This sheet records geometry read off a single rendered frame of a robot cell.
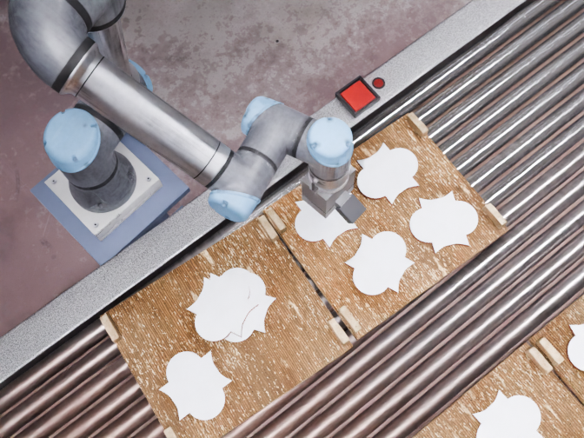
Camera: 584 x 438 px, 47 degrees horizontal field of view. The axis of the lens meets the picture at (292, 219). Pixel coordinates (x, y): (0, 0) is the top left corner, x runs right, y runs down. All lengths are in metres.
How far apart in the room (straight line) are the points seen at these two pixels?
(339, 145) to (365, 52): 1.70
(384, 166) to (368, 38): 1.35
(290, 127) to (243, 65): 1.64
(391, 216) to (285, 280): 0.27
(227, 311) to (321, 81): 1.48
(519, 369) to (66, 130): 1.03
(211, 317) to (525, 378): 0.65
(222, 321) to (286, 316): 0.14
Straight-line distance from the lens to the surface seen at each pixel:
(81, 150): 1.40
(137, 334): 1.47
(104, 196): 1.54
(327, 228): 1.46
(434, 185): 1.53
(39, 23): 1.06
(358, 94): 1.62
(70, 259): 2.58
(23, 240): 2.67
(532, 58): 1.75
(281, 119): 1.14
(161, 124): 1.07
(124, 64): 1.35
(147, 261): 1.52
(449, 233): 1.49
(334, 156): 1.10
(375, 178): 1.51
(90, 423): 1.49
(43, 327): 1.56
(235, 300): 1.41
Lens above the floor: 2.34
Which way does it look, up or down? 71 degrees down
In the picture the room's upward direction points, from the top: 6 degrees counter-clockwise
